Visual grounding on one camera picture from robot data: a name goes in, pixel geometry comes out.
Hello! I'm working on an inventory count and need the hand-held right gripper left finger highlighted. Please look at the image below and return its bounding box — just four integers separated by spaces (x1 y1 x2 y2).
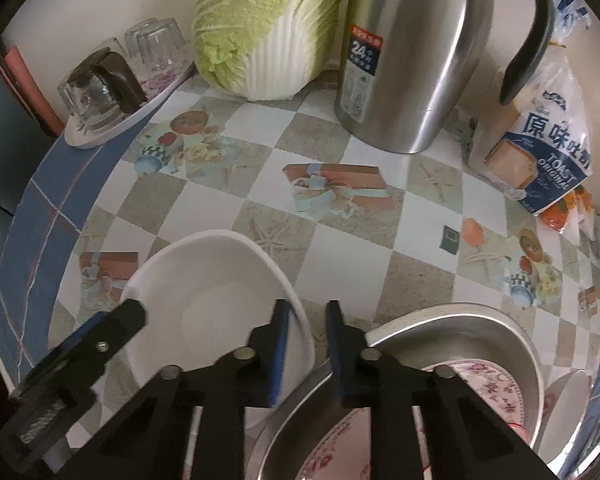
67 299 293 480

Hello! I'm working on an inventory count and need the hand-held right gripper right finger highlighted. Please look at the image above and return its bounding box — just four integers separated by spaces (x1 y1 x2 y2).
325 300 556 480

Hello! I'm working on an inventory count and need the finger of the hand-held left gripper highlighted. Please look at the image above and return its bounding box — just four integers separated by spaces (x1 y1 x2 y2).
11 299 148 401

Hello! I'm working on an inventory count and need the plain white bowl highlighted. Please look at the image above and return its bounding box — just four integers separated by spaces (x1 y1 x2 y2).
120 230 317 431

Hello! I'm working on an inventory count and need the large steel plate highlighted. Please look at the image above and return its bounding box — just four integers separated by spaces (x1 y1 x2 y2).
245 302 547 480

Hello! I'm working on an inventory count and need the pink floral white plate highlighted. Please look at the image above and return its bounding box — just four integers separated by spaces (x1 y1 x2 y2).
300 357 527 480

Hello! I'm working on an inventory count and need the printed checkered tablecloth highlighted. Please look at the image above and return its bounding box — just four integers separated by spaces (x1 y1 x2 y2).
0 77 600 480

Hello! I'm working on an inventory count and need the white floral tray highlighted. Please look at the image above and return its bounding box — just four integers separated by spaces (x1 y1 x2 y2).
62 57 197 150

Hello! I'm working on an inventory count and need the clear drinking glass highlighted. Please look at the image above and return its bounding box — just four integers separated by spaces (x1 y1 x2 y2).
57 77 131 132
136 18 189 74
124 20 156 63

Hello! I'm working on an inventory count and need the white bowl red print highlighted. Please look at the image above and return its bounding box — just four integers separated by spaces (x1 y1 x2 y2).
537 367 595 463

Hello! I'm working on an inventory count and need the red narrow panel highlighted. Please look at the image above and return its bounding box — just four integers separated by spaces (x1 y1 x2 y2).
1 44 65 137

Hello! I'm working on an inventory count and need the plastic bag orange print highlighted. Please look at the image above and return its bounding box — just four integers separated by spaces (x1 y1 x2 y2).
537 185 600 241

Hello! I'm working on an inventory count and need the toast bread bag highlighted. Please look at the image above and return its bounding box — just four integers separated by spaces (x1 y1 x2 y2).
467 0 596 217

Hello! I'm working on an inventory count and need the stainless steel thermos kettle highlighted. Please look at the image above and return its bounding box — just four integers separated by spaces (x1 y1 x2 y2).
334 0 555 155

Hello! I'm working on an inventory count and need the napa cabbage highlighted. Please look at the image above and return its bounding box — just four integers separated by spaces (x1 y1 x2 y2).
192 0 345 101

